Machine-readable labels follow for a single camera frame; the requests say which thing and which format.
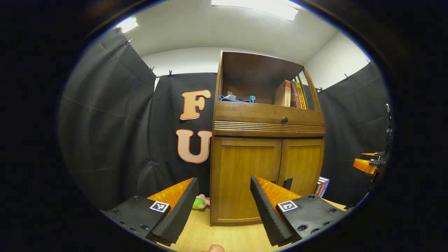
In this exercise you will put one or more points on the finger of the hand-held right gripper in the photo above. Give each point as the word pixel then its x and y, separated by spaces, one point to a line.
pixel 364 165
pixel 371 154

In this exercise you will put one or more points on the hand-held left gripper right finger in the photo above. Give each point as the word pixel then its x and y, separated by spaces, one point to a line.
pixel 266 213

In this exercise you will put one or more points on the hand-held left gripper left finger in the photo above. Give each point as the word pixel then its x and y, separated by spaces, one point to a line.
pixel 182 210

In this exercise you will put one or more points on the wooden shoe cabinet door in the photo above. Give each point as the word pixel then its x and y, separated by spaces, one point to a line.
pixel 241 175
pixel 304 164

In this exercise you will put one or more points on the wooden double-door shoe cabinet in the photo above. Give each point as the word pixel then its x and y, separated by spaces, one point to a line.
pixel 241 73

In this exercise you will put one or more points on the wooden cabinet drawer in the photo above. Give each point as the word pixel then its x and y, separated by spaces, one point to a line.
pixel 245 119

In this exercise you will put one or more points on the green pink plush toy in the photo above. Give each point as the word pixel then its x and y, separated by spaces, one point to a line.
pixel 199 203

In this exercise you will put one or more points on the brown spine book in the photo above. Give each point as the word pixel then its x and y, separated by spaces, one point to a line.
pixel 320 190

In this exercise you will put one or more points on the yellow standing book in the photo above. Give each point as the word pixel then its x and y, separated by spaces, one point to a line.
pixel 301 94

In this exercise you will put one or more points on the dark red standing book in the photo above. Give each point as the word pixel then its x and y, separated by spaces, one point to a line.
pixel 295 94

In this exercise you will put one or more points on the black backdrop cloth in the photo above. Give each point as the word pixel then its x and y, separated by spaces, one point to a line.
pixel 105 122

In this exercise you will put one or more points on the blue crumpled cloth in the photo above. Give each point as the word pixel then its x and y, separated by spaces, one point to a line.
pixel 232 99

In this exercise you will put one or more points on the long ceiling light panel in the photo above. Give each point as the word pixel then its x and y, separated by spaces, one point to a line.
pixel 259 7

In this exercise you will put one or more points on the small ceiling light panel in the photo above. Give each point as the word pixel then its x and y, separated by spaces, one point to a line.
pixel 128 25

